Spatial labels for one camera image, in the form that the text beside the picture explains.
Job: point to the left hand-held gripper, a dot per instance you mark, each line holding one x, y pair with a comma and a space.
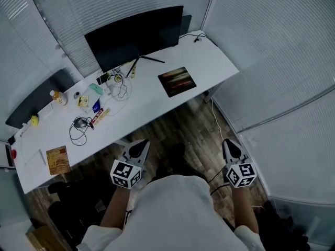
125, 172

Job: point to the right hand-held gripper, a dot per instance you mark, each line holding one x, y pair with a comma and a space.
240, 175

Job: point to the dark streaked mouse pad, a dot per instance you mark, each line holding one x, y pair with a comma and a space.
177, 81

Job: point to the person's left forearm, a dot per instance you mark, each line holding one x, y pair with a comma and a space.
115, 208

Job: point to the person's right forearm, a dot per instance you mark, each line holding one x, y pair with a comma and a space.
243, 208

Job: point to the brown patterned pad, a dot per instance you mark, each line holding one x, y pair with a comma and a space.
58, 160

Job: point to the white desk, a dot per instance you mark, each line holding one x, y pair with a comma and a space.
146, 106

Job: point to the person's dark legs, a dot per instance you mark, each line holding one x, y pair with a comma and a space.
180, 158

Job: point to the black office chair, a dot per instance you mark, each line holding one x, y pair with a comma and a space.
78, 205

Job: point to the yellow flat bar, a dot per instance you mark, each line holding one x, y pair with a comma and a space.
103, 116

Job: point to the red snack bar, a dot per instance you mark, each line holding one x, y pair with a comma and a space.
96, 115

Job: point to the person's white shirt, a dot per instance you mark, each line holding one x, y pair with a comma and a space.
172, 216

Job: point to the black bag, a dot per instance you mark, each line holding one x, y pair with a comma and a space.
280, 229

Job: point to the blue packet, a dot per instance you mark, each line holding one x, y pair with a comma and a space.
96, 106

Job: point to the translucent storage box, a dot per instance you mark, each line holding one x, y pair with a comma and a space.
308, 218

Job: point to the yellow card packet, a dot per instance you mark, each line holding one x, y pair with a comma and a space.
83, 101

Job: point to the teal tissue pack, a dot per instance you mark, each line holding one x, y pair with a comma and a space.
95, 89

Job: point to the clear plastic ruler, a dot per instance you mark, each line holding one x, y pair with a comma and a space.
36, 159

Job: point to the small grey cylinder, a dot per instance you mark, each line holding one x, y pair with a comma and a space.
77, 95

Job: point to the yellow round tin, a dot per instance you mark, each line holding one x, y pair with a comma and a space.
118, 78

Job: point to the black phone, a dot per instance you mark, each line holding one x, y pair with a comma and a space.
102, 78

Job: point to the orange drink bottle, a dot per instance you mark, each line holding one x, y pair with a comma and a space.
59, 98

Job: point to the pale yellow power strip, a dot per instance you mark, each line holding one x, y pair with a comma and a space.
133, 70

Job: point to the cardboard box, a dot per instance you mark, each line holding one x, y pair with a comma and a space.
42, 238

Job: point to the red round object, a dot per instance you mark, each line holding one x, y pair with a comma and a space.
13, 153

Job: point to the dark grey panel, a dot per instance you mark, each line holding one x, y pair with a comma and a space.
36, 101

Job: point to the small black object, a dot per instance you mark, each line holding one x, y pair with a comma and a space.
11, 140

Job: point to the black curved monitor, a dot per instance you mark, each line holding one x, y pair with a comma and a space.
136, 38

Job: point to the black panel behind monitor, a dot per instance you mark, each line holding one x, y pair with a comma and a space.
186, 25

